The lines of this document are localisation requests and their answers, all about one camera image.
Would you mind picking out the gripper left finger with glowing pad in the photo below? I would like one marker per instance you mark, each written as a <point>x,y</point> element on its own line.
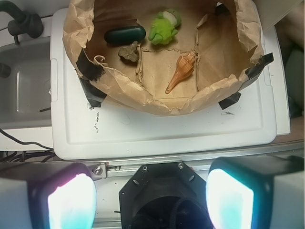
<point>47,196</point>

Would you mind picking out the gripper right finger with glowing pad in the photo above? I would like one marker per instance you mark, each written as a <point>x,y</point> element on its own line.
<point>256,192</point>

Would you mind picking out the orange spiral sea shell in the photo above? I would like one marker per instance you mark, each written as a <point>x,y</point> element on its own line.
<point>184,69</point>

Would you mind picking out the white plastic bin lid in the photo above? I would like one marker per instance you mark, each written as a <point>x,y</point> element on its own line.
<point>112,131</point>

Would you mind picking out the grey plastic tub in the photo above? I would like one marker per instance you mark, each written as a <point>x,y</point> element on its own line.
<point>25,100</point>

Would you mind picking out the crumpled brown paper bag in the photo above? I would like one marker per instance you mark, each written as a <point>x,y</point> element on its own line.
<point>224,34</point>

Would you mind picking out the dark grey pipe fitting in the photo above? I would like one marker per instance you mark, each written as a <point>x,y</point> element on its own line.
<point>23,22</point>

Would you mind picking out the brown rock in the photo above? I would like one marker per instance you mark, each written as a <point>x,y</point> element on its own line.
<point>129,53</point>

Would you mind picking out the green plush toy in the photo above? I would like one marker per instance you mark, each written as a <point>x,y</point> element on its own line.
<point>164,27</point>

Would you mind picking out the dark green oval case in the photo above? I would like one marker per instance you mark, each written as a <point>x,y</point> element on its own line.
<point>125,35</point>

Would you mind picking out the aluminium frame rail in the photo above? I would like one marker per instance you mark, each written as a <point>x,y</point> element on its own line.
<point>120,167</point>

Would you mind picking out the black octagonal mount plate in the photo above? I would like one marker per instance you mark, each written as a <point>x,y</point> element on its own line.
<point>164,196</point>

